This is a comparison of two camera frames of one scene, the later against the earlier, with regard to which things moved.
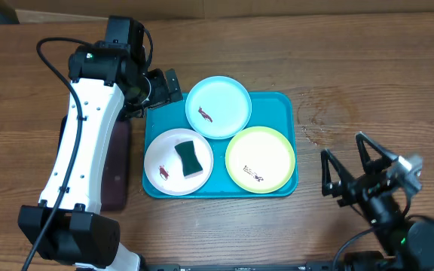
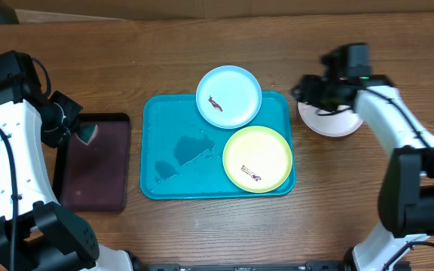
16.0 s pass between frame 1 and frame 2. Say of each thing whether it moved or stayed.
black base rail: stayed
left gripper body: moved
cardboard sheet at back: stayed
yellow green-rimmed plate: stayed
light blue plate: moved
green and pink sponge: moved
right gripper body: moved
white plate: moved
